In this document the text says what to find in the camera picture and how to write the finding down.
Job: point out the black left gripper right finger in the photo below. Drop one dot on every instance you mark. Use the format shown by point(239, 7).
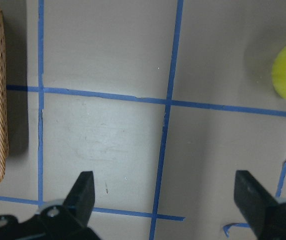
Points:
point(254, 202)

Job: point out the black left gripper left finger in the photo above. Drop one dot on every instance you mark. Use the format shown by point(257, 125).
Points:
point(81, 198)

